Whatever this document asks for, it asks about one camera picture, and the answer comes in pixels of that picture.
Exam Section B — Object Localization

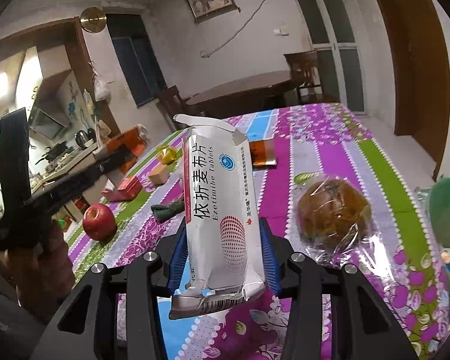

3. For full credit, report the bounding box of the beige sponge block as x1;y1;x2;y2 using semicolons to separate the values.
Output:
148;163;170;186

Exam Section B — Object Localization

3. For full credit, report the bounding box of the purple floral tablecloth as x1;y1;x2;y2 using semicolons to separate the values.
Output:
65;104;449;359

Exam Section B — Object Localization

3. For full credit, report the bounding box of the dark green scrub pad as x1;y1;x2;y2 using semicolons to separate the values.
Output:
151;197;184;224

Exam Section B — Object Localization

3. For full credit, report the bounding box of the orange snack wrapper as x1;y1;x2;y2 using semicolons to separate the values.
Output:
249;138;277;168

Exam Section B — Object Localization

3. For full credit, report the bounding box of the wall cable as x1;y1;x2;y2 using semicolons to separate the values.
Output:
199;0;284;59

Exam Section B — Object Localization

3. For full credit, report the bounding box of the wooden chair by window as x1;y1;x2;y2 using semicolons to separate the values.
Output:
283;50;323;104

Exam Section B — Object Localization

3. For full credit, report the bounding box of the red small box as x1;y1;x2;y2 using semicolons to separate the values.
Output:
101;176;143;203

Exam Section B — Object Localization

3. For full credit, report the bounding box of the dark wooden round table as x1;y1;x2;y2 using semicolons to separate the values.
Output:
184;71;305;119

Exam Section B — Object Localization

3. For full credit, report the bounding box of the yellow crumpled wrapper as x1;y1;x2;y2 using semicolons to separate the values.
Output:
157;145;177;165

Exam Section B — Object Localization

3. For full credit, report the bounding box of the gold wall clock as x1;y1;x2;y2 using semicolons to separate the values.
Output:
79;7;107;33

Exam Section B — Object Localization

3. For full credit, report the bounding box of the wrapped brown bun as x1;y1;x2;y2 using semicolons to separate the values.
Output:
295;177;371;252

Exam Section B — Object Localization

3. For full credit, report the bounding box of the framed wall picture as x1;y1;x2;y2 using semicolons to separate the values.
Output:
184;0;239;24

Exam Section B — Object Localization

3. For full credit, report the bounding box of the white glass balcony door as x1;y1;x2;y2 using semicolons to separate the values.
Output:
296;0;366;115

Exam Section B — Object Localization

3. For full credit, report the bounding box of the red apple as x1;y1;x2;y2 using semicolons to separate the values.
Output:
82;203;117;242

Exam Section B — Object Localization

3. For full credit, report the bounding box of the wooden chair at left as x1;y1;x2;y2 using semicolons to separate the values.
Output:
157;85;189;130

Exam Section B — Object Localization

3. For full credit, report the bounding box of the dark window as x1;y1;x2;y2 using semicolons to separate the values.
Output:
106;13;167;107

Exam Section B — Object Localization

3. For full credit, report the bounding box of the white medicine box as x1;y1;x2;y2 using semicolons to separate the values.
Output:
169;114;266;320

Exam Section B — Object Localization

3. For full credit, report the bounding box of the hanging white plastic bag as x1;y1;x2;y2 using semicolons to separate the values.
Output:
93;74;111;102

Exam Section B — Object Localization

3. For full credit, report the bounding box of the left hand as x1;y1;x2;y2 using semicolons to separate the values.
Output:
4;220;75;324

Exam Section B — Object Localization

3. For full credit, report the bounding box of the brown wooden door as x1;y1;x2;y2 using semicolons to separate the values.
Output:
377;0;450;180

